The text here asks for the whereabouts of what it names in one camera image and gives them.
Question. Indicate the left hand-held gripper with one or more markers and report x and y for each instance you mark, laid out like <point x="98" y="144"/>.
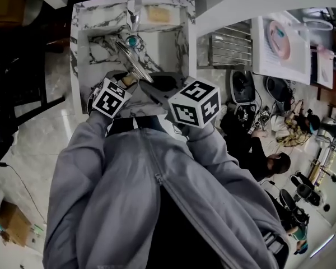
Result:
<point x="109" y="102"/>

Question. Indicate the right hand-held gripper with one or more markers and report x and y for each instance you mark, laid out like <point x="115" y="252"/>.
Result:
<point x="196" y="105"/>

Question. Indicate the person's left forearm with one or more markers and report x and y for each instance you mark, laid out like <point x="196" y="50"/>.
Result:
<point x="86" y="139"/>

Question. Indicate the person's right forearm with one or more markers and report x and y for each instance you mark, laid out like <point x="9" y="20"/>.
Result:
<point x="210" y="147"/>

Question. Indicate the teal sink drain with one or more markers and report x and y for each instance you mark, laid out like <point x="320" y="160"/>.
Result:
<point x="132" y="41"/>

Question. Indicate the beige rectangular pad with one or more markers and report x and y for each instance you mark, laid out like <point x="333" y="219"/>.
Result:
<point x="159" y="14"/>

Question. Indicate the chrome sink faucet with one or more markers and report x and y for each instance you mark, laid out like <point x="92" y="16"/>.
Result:
<point x="134" y="13"/>

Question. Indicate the chrome towel rack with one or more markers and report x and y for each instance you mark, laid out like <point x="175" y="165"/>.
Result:
<point x="229" y="43"/>

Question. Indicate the grey oval device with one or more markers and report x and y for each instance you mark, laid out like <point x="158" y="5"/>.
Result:
<point x="242" y="87"/>

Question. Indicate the white marble sink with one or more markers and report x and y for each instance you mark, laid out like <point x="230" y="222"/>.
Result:
<point x="100" y="18"/>

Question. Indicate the person's grey jacket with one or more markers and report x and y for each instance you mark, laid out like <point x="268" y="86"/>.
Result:
<point x="128" y="195"/>

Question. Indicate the white poster box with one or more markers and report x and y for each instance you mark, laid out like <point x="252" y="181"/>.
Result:
<point x="268" y="60"/>

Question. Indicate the black round device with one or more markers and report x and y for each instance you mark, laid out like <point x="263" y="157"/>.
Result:
<point x="277" y="88"/>

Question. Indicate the small cardboard box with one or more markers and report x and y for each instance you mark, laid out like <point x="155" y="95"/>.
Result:
<point x="11" y="223"/>

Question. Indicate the small white poster panel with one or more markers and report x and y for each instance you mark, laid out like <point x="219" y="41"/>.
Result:
<point x="324" y="69"/>

